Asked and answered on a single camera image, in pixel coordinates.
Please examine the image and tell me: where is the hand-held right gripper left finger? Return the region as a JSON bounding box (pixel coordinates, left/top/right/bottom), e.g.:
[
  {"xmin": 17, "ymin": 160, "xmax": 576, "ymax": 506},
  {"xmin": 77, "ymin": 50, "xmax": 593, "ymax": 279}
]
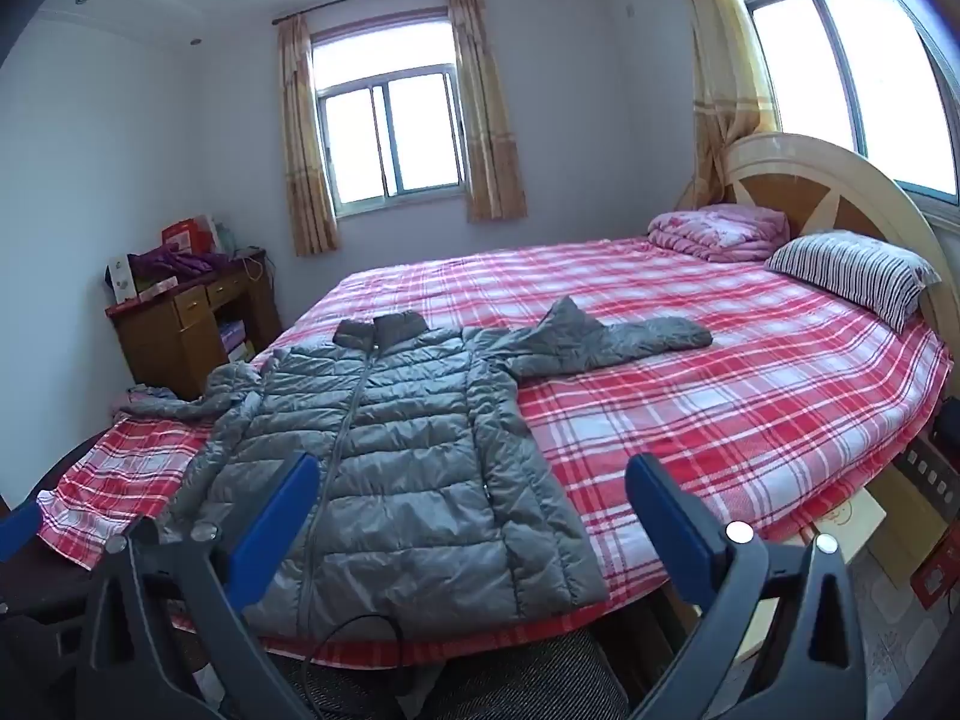
[{"xmin": 75, "ymin": 452, "xmax": 323, "ymax": 720}]

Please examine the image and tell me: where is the flat cardboard box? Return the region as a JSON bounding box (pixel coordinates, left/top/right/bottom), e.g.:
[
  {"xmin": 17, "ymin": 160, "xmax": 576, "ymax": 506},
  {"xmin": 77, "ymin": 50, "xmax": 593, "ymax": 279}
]
[{"xmin": 804, "ymin": 487, "xmax": 887, "ymax": 550}]

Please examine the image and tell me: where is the beige patterned curtain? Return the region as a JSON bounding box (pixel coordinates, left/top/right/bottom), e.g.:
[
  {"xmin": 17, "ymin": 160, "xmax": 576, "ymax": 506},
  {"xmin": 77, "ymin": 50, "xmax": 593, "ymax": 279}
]
[
  {"xmin": 276, "ymin": 13, "xmax": 343, "ymax": 257},
  {"xmin": 446, "ymin": 0, "xmax": 528, "ymax": 224}
]

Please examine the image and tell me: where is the red plaid bed sheet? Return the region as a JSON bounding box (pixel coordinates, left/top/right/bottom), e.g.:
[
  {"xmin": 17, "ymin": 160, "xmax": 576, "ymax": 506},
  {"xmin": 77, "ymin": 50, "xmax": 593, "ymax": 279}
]
[{"xmin": 36, "ymin": 236, "xmax": 950, "ymax": 668}]

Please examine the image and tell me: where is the purple cloth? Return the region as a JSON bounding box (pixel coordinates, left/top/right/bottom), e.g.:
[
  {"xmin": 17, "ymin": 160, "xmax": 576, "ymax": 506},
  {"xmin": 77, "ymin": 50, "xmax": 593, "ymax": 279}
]
[{"xmin": 127, "ymin": 246, "xmax": 230, "ymax": 286}]

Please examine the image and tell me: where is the black cable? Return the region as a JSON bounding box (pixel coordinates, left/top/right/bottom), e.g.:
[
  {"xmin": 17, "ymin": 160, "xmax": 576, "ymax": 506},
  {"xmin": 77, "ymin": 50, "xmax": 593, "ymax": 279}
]
[{"xmin": 289, "ymin": 613, "xmax": 411, "ymax": 720}]

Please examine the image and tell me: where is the brown wooden desk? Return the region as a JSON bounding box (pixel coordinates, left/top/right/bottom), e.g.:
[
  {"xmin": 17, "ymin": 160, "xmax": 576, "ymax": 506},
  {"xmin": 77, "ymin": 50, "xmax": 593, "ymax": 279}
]
[{"xmin": 105, "ymin": 250, "xmax": 283, "ymax": 402}]

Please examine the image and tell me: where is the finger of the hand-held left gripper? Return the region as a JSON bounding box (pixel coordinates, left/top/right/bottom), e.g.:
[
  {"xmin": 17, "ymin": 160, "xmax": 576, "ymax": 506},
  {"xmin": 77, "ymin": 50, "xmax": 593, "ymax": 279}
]
[{"xmin": 0, "ymin": 499, "xmax": 44, "ymax": 565}]

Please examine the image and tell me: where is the red floor box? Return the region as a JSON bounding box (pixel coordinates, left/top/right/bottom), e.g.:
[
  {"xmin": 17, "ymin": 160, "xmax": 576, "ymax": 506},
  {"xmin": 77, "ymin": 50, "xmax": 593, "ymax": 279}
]
[{"xmin": 910, "ymin": 540, "xmax": 960, "ymax": 610}]

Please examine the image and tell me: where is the tall cardboard box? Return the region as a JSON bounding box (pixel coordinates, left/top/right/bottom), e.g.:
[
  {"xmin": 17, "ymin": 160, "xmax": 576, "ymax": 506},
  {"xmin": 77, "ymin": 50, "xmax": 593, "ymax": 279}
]
[{"xmin": 868, "ymin": 457, "xmax": 947, "ymax": 587}]

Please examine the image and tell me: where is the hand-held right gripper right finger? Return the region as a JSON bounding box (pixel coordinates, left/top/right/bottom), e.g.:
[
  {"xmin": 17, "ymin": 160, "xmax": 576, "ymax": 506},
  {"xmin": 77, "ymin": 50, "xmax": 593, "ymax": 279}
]
[{"xmin": 625, "ymin": 452, "xmax": 891, "ymax": 720}]

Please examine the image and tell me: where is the light wooden headboard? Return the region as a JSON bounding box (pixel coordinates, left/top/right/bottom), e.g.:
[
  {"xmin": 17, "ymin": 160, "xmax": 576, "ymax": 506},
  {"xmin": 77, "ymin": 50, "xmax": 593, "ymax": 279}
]
[{"xmin": 718, "ymin": 133, "xmax": 953, "ymax": 342}]

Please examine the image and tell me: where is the pink folded quilt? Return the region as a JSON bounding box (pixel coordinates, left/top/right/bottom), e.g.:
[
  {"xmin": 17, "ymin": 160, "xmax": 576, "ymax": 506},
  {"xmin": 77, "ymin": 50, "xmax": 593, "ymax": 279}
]
[{"xmin": 647, "ymin": 202, "xmax": 790, "ymax": 263}]

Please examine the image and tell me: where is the large sliding window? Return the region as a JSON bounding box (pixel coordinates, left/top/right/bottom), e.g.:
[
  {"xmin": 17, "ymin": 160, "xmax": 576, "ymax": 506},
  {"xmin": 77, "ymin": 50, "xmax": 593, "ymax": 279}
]
[{"xmin": 739, "ymin": 0, "xmax": 960, "ymax": 207}]

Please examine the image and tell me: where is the yellow patterned curtain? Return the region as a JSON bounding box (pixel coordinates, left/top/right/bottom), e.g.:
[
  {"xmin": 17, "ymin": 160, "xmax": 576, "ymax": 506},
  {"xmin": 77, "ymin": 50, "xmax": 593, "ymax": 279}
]
[{"xmin": 664, "ymin": 0, "xmax": 781, "ymax": 211}]

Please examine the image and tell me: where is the dark grey textured cloth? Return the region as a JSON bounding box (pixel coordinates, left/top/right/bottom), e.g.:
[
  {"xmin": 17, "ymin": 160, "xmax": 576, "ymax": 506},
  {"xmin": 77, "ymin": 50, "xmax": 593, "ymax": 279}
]
[{"xmin": 266, "ymin": 626, "xmax": 632, "ymax": 720}]

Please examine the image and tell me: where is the striped pillow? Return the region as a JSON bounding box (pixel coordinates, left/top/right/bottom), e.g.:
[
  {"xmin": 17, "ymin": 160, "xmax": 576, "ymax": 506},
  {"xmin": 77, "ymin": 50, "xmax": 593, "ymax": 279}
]
[{"xmin": 763, "ymin": 232, "xmax": 942, "ymax": 335}]

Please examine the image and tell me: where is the grey puffer jacket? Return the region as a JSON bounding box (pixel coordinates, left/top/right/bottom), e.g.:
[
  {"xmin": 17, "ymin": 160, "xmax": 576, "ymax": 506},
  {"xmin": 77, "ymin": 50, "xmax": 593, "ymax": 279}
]
[{"xmin": 120, "ymin": 296, "xmax": 713, "ymax": 635}]

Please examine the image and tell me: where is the small sliding window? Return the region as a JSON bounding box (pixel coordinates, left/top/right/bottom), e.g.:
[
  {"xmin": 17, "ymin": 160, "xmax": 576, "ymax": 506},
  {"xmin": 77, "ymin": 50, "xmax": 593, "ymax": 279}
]
[{"xmin": 309, "ymin": 7, "xmax": 464, "ymax": 212}]

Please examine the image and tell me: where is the white box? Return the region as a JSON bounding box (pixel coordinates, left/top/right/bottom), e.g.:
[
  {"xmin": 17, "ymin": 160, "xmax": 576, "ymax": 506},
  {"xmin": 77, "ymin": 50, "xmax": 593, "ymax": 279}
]
[{"xmin": 107, "ymin": 253, "xmax": 140, "ymax": 308}]

